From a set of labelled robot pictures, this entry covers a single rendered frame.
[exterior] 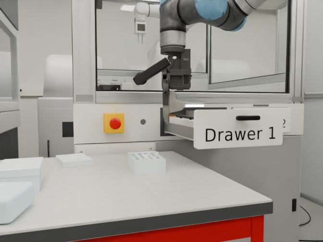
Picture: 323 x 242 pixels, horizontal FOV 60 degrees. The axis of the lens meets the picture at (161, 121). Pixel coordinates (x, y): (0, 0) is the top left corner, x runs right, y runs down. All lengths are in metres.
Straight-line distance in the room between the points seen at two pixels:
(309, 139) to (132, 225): 2.73
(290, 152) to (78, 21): 1.06
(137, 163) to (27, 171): 0.26
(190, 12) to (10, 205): 0.59
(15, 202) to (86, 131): 0.59
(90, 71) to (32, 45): 3.37
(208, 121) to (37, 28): 3.84
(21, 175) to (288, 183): 1.15
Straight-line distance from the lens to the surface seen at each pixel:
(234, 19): 0.86
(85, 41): 1.07
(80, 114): 1.05
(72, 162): 0.87
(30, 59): 4.38
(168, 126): 1.05
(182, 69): 0.80
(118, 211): 0.51
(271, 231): 1.47
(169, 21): 0.81
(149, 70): 0.80
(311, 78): 3.10
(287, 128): 1.38
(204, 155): 1.18
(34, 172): 0.65
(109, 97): 1.06
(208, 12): 0.75
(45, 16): 4.46
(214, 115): 0.80
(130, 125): 1.07
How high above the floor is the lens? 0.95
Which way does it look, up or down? 4 degrees down
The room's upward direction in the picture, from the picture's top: straight up
